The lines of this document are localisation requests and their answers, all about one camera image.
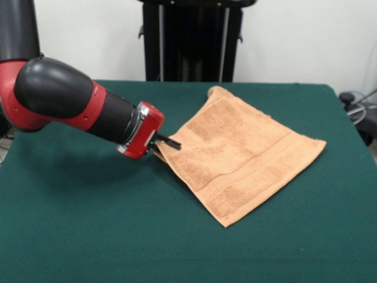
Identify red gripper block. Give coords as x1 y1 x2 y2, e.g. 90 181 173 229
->
121 101 182 160

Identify tan terry towel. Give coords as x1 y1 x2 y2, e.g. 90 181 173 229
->
153 85 328 228

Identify dark green table cloth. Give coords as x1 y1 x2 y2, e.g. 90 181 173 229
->
0 79 377 283

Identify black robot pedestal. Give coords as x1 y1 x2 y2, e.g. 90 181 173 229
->
137 0 246 83

